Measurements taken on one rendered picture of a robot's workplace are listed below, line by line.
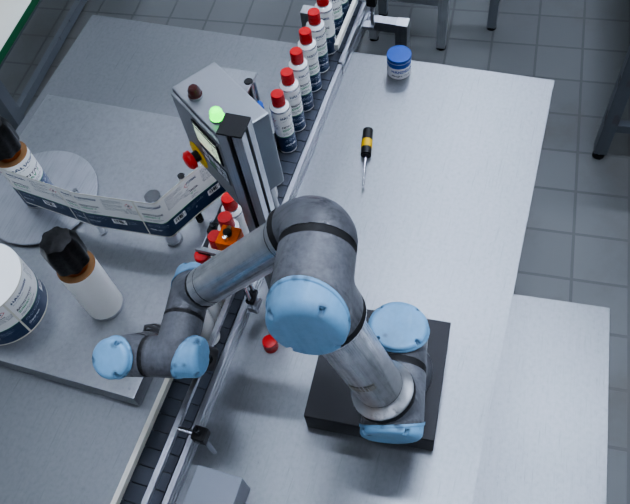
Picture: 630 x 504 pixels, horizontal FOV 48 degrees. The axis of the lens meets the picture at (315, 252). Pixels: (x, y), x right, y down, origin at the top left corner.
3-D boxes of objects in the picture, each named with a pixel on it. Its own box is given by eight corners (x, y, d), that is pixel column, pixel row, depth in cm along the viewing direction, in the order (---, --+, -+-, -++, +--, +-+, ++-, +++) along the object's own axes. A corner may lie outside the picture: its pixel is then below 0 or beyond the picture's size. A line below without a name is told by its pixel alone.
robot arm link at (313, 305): (433, 378, 138) (343, 217, 96) (431, 453, 130) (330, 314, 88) (375, 380, 142) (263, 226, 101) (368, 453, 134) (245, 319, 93)
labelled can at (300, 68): (299, 97, 200) (289, 42, 182) (316, 100, 199) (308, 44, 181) (293, 111, 197) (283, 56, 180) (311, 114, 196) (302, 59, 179)
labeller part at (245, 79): (215, 68, 173) (214, 65, 172) (257, 74, 170) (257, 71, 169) (194, 108, 167) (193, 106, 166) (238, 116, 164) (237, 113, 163)
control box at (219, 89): (235, 130, 142) (214, 60, 126) (285, 181, 134) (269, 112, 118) (193, 157, 139) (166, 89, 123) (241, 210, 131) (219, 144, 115)
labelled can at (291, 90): (290, 117, 196) (280, 62, 179) (308, 120, 195) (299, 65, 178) (284, 131, 194) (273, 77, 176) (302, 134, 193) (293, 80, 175)
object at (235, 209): (238, 234, 178) (221, 186, 160) (258, 238, 176) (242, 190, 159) (231, 251, 175) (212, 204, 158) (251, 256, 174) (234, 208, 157)
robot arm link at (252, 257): (321, 151, 102) (160, 264, 136) (312, 212, 96) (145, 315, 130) (379, 188, 108) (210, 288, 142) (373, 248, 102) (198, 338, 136)
